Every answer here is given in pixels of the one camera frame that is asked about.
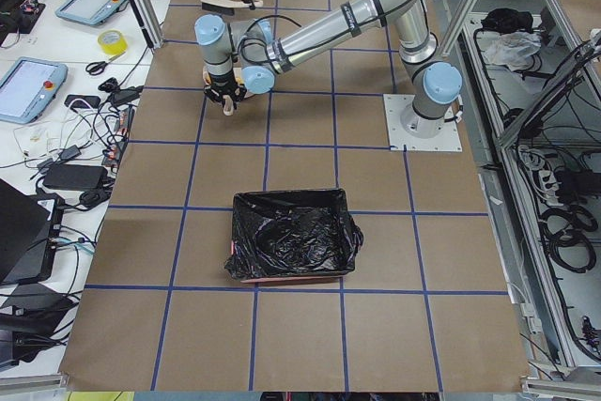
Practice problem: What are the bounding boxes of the beige dustpan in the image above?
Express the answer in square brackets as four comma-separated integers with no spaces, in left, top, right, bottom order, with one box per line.
[202,66,254,116]

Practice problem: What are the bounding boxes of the crumpled white cloth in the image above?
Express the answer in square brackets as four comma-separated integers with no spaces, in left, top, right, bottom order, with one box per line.
[483,31,541,71]

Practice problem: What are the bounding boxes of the black lined trash bin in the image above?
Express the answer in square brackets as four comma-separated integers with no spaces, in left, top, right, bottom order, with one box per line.
[224,188,364,283]

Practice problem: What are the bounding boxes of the far teach pendant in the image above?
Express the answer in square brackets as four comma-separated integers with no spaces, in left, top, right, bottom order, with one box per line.
[55,0,127,26]

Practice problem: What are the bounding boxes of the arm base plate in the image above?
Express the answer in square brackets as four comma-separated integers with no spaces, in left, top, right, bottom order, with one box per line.
[383,94,462,152]

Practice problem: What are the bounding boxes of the large black power brick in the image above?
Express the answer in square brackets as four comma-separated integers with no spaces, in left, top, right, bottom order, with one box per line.
[42,164,108,191]

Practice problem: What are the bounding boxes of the teach pendant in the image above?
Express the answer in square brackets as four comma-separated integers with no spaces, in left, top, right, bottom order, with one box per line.
[55,0,127,26]
[1,57,69,124]

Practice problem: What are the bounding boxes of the black smartphone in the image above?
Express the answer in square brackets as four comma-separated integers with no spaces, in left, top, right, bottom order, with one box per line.
[64,94,100,109]

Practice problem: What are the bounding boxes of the white hand brush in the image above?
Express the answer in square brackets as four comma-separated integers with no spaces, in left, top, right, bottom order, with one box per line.
[200,0,264,16]

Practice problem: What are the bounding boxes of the near teach pendant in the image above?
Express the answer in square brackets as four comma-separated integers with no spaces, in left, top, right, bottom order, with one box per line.
[1,57,69,124]

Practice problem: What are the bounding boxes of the yellow tape roll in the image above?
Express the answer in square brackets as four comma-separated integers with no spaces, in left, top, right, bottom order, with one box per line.
[97,29,128,55]

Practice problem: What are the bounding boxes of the black laptop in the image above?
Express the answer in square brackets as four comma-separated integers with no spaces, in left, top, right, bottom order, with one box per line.
[1,181,65,285]

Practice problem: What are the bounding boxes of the black handled scissors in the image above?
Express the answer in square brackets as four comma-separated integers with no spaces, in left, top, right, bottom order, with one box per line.
[85,53,123,76]

